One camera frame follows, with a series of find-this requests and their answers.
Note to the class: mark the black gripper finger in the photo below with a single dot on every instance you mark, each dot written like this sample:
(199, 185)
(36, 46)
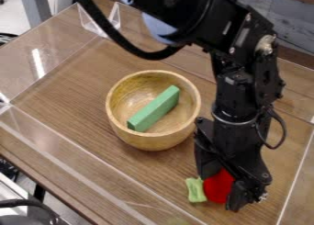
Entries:
(245, 193)
(207, 164)

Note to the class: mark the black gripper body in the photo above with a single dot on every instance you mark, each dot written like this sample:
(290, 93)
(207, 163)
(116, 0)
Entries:
(237, 145)

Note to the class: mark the red plush strawberry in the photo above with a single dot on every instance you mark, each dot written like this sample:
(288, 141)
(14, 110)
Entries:
(214, 187)

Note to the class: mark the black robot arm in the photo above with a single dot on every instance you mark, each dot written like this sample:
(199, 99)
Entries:
(239, 39)

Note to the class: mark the green rectangular block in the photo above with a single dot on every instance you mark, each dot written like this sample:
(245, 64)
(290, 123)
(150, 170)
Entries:
(155, 110)

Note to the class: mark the wooden bowl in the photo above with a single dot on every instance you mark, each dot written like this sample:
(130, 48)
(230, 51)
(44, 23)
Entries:
(133, 93)

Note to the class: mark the clear acrylic corner bracket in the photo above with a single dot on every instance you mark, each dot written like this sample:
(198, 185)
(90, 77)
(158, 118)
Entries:
(91, 25)

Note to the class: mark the grey post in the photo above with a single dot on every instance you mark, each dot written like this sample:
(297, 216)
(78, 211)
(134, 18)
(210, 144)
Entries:
(38, 11)

